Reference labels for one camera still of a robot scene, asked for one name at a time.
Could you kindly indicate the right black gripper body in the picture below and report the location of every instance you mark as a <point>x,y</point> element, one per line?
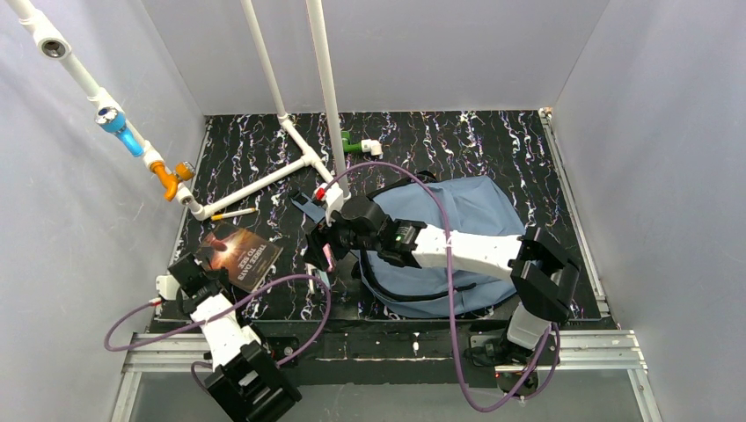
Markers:
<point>325,244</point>

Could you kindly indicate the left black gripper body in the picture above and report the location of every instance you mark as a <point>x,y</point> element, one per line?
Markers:
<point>183,272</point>

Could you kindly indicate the dark brown book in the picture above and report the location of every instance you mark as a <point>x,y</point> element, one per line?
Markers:
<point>246,256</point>

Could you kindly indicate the blue student backpack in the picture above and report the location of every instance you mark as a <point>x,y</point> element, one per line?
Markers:
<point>484,228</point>

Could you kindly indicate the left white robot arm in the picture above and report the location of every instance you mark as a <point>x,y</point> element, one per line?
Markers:
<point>246,382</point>

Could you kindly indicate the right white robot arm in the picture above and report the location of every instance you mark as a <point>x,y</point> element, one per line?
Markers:
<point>543,272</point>

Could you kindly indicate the pink stapler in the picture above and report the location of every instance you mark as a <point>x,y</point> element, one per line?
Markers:
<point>329,258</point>

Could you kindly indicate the teal white stapler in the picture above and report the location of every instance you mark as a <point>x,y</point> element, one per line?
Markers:
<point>322,284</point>

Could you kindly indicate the green plastic tap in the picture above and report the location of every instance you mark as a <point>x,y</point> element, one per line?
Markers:
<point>350,147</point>

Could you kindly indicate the orange plastic tap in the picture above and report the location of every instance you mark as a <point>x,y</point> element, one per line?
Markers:
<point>170,180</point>

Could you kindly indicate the thin white rear pipe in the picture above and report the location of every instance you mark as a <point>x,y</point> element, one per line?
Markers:
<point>265,62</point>

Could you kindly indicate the blue plastic tap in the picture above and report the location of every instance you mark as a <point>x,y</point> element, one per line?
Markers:
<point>114,122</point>

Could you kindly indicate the white vertical pvc pipe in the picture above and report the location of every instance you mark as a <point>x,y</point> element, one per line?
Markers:
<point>325,70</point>

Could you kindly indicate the white slanted pvc pipe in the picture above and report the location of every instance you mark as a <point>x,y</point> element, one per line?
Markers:
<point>53,45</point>

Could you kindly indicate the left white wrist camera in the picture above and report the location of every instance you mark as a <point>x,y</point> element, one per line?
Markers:
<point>167,287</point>

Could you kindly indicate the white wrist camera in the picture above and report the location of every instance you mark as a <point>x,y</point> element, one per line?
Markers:
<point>167,287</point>
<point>332,198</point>

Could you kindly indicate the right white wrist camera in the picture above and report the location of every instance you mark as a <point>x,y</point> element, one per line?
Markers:
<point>332,198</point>

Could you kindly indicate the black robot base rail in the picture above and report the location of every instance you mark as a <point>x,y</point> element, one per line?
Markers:
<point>377,352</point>

